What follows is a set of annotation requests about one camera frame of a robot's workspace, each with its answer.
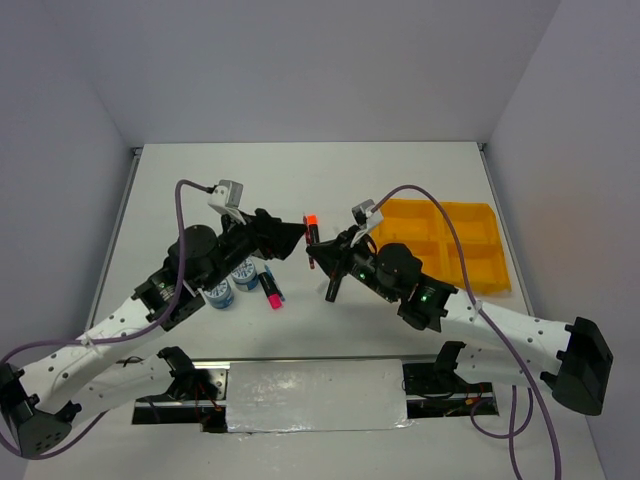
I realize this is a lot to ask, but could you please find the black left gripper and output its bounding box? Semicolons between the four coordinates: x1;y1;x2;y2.
200;206;307;292

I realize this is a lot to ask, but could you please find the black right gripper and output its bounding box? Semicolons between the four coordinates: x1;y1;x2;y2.
307;223;399;302

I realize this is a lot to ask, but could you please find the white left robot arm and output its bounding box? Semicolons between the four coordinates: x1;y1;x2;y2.
1;209;305;459

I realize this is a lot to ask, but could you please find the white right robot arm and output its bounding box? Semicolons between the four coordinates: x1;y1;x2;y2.
306;229;613;416

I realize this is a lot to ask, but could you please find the blue cap highlighter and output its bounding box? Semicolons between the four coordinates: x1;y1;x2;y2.
325;272;343;303

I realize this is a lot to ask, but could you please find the orange cap highlighter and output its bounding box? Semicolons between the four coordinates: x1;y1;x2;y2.
306;214;320;245

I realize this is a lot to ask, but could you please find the blue pen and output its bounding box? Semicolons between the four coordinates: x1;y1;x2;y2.
264;263;286;303

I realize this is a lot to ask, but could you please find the pink cap highlighter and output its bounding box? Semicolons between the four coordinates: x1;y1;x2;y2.
258;272;283;310

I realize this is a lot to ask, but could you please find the yellow compartment tray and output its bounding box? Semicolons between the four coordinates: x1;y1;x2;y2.
371;198;511;296

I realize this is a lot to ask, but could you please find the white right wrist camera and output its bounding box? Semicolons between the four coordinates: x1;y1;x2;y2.
351;199;384;246

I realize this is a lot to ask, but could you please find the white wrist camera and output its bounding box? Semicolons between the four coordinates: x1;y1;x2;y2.
351;199;384;246
207;180;244;214

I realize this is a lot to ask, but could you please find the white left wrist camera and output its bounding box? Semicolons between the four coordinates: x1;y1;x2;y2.
207;180;244;214

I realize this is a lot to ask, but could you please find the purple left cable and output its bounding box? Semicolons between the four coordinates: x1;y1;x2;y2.
0;179;221;459

